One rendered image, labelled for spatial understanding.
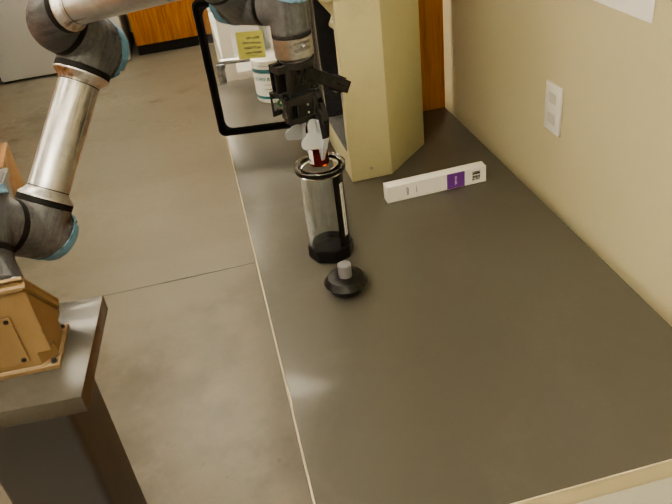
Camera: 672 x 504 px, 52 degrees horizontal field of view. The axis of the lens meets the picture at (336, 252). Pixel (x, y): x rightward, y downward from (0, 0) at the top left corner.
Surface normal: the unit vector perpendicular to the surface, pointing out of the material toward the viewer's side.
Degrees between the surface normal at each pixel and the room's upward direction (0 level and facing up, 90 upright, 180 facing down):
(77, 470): 90
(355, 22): 90
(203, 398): 0
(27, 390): 0
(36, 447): 90
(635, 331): 0
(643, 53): 90
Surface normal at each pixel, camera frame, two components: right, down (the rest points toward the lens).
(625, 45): -0.97, 0.22
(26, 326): 0.19, 0.52
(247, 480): -0.11, -0.83
